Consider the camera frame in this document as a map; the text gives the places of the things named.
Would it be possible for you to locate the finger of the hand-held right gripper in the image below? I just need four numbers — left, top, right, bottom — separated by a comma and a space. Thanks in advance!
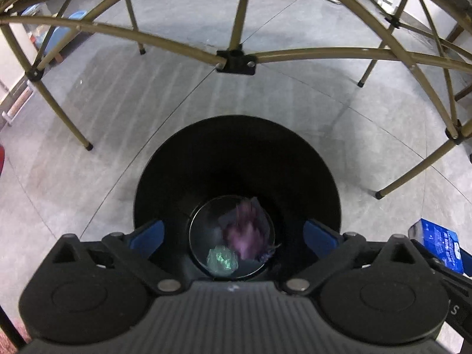
410, 238, 472, 293

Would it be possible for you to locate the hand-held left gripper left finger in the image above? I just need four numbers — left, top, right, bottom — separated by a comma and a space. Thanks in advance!
40, 219, 183, 296

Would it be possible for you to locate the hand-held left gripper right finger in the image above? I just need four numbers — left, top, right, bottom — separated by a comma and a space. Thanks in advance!
282, 219, 430, 296

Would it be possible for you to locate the blue cardboard box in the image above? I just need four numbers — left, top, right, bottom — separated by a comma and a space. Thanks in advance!
408, 219, 472, 275

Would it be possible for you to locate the purple fabric pouch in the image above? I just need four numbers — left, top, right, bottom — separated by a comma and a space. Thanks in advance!
218, 196, 276, 262

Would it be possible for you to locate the pale green plastic bag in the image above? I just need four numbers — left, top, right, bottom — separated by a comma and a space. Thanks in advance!
206, 245, 240, 276

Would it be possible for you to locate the black trash bin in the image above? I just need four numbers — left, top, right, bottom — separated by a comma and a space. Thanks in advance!
133, 115, 342, 283

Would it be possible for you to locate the dark wooden chair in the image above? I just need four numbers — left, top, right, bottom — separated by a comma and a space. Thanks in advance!
444, 22, 472, 102

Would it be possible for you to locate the tan slatted folding table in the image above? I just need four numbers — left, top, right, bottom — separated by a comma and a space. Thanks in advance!
0, 0, 472, 200

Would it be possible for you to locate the light blue plastic litter box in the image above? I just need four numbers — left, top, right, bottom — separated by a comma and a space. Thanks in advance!
20, 2, 89, 60

